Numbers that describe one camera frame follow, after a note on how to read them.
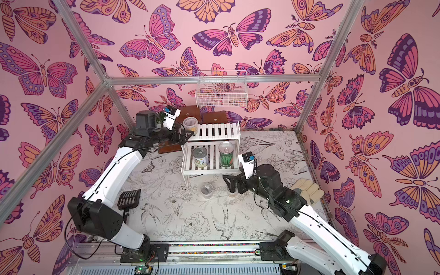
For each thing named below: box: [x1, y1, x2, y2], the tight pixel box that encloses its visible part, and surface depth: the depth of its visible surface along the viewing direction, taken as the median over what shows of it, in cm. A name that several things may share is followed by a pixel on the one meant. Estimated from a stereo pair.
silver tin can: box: [192, 146, 209, 168], surface depth 85 cm
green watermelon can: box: [218, 140, 235, 168], surface depth 83 cm
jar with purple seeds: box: [201, 183, 214, 199], surface depth 89 cm
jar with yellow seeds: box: [182, 116, 199, 135], surface depth 81 cm
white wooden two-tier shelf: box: [181, 121, 242, 187], surface depth 87 cm
